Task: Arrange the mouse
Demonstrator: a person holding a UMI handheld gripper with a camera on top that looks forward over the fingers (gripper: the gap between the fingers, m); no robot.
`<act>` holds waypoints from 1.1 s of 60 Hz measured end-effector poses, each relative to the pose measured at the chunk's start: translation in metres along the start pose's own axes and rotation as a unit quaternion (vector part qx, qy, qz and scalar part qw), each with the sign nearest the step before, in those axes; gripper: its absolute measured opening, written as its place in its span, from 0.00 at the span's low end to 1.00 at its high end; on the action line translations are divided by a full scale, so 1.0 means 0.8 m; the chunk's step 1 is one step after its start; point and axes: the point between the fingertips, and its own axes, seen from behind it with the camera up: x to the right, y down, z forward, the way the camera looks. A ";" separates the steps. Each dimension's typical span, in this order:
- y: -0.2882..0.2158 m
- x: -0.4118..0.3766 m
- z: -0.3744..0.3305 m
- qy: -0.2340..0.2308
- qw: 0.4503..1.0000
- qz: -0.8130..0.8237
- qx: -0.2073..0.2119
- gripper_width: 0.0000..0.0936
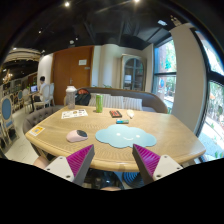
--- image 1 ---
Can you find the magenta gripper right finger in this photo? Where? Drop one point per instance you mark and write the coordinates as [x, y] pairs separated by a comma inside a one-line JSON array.
[[153, 167]]

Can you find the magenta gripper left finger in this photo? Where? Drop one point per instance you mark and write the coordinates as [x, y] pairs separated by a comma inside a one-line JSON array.
[[74, 167]]

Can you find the pink and grey computer mouse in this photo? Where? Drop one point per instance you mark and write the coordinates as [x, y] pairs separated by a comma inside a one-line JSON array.
[[76, 136]]

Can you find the light blue cloud mouse pad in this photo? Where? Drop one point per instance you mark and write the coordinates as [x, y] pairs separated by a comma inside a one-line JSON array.
[[122, 136]]

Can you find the yellow and white sticker card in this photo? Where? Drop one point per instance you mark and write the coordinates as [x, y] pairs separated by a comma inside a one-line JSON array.
[[35, 131]]

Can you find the small teal packet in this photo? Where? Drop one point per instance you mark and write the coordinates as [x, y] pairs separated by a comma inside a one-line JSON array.
[[122, 121]]

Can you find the white printed leaflet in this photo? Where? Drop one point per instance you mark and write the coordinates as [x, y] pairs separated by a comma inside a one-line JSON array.
[[74, 114]]

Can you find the small cream white object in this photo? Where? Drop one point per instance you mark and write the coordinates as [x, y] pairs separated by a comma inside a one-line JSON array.
[[130, 113]]

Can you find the grey tufted armchair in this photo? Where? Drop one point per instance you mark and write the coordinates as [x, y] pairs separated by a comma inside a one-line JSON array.
[[36, 117]]

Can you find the dark red rectangular box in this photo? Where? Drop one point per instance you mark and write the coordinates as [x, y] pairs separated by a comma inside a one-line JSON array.
[[115, 114]]

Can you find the green drink can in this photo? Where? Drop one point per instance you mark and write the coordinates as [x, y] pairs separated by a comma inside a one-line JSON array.
[[99, 103]]

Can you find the black backpack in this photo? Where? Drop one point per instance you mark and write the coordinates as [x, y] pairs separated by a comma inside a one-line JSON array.
[[82, 97]]

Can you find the blue backed white chair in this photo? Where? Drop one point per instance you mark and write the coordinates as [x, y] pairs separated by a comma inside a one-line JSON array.
[[6, 114]]

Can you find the striped white cushion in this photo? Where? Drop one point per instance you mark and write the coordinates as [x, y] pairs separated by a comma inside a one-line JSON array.
[[108, 101]]

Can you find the clear shaker bottle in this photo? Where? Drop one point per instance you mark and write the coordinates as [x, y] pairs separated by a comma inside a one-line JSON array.
[[70, 97]]

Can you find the white chair by person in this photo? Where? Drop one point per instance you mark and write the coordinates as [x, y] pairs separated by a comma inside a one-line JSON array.
[[45, 98]]

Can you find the seated person in white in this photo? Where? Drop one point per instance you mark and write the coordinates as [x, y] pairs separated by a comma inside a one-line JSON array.
[[39, 96]]

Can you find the arched glass display cabinet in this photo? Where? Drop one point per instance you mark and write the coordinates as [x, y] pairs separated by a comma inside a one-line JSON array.
[[133, 73]]

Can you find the orange wooden door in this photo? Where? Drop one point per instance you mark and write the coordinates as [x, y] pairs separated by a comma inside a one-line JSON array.
[[71, 67]]

